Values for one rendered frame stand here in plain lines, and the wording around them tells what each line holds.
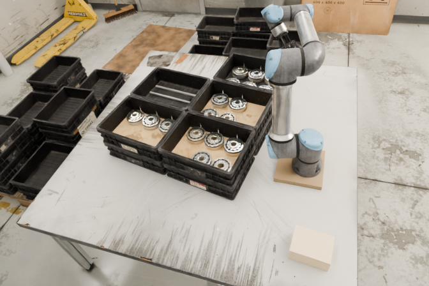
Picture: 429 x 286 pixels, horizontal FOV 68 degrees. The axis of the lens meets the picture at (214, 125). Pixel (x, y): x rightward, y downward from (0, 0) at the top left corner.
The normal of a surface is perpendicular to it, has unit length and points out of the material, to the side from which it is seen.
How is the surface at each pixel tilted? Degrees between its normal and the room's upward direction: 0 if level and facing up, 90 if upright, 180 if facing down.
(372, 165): 0
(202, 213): 0
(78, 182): 0
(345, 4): 76
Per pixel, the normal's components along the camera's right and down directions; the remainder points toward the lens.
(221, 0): -0.29, 0.70
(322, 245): -0.10, -0.70
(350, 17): -0.31, 0.45
